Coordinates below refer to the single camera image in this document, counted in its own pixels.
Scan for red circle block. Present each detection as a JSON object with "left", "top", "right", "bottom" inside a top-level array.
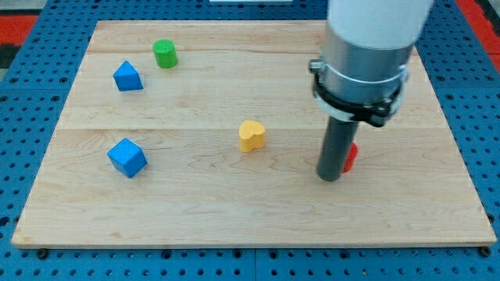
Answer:
[{"left": 342, "top": 142, "right": 359, "bottom": 173}]

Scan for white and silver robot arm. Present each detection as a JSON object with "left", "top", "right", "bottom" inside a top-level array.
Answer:
[{"left": 309, "top": 0, "right": 434, "bottom": 127}]

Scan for yellow heart block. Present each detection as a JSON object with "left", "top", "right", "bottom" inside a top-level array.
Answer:
[{"left": 238, "top": 120, "right": 266, "bottom": 153}]

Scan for light wooden board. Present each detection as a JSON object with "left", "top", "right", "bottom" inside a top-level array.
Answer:
[{"left": 12, "top": 21, "right": 497, "bottom": 249}]

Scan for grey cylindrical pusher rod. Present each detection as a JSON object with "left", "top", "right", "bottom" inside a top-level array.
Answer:
[{"left": 316, "top": 117, "right": 358, "bottom": 182}]

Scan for green cylinder block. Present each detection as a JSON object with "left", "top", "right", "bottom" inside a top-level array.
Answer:
[{"left": 152, "top": 39, "right": 177, "bottom": 69}]

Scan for blue cube block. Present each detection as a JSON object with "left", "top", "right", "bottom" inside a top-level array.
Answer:
[{"left": 107, "top": 138, "right": 148, "bottom": 178}]

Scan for blue triangular block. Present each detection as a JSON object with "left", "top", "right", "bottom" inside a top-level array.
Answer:
[{"left": 112, "top": 61, "right": 144, "bottom": 91}]

